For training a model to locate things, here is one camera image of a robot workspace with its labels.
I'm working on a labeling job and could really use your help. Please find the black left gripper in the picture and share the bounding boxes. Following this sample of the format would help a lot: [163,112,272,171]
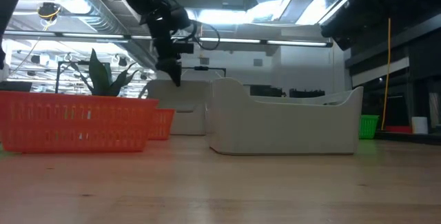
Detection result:
[153,27,183,88]

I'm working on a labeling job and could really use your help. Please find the orange plastic basket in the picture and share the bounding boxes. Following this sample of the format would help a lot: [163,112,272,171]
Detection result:
[0,91,160,154]
[148,108,176,141]

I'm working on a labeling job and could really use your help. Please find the green plastic basket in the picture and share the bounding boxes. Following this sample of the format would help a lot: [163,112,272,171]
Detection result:
[358,114,380,140]

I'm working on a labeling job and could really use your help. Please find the long hanging light fixture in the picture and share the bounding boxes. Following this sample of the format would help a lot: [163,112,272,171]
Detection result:
[3,30,334,48]

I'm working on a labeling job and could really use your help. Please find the black cabinet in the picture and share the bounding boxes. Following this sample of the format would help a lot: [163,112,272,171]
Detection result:
[248,84,287,98]
[289,88,327,99]

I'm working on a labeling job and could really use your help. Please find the green plant in white pot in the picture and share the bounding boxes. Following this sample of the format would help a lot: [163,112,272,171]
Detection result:
[70,48,139,97]

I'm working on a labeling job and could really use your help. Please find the flat red box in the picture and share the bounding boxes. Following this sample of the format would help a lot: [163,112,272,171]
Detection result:
[384,125,413,134]

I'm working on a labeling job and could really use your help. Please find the thin black metal stand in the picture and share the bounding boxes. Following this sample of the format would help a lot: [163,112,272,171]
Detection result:
[54,61,91,94]

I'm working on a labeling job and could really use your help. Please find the white cylinder container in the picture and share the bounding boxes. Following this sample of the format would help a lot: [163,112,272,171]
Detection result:
[411,116,429,135]

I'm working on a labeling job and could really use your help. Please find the black monitor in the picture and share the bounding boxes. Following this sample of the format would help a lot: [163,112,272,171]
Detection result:
[0,81,33,93]

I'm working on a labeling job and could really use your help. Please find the black rectangular frame stand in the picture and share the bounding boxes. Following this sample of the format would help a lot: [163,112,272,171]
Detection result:
[181,65,227,80]

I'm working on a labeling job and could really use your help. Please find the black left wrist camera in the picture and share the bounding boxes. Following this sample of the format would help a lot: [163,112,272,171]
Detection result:
[174,41,195,54]

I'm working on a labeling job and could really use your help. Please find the black left wrist camera cable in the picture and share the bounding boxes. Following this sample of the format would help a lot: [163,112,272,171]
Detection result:
[185,19,221,51]

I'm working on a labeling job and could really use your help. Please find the black right frame rail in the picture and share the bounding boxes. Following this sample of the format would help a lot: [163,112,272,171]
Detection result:
[374,130,441,145]

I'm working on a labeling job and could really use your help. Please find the black ceiling cord reel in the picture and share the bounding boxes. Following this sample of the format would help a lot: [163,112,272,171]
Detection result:
[37,2,62,21]

